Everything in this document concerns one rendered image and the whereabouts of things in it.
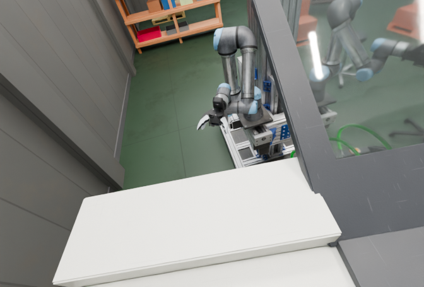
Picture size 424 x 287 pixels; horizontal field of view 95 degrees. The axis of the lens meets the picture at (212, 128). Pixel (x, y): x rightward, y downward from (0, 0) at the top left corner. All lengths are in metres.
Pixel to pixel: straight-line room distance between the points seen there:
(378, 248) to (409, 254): 0.06
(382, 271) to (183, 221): 0.46
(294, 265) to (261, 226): 0.12
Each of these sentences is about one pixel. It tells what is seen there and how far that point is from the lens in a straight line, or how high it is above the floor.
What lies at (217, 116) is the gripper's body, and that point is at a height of 1.46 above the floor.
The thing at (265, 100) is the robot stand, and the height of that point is 1.01.
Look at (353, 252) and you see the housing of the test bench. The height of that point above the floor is 1.50.
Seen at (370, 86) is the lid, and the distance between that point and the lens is 0.76.
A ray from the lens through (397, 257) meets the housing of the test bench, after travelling 0.66.
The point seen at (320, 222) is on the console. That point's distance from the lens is 0.57.
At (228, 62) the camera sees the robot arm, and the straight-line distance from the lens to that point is 1.25.
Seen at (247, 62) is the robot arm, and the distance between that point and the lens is 1.13.
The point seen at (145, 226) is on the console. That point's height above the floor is 1.55.
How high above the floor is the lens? 2.07
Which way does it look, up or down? 45 degrees down
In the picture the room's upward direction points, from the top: 14 degrees counter-clockwise
